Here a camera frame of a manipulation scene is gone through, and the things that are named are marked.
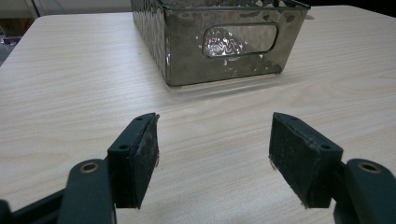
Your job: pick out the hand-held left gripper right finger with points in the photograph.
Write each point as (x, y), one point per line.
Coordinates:
(303, 168)

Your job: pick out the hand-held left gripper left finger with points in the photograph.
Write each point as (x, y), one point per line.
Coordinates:
(134, 161)

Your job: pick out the transparent grey plastic storage box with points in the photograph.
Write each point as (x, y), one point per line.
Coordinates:
(218, 40)

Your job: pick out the purple object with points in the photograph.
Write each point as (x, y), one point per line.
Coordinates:
(11, 39)

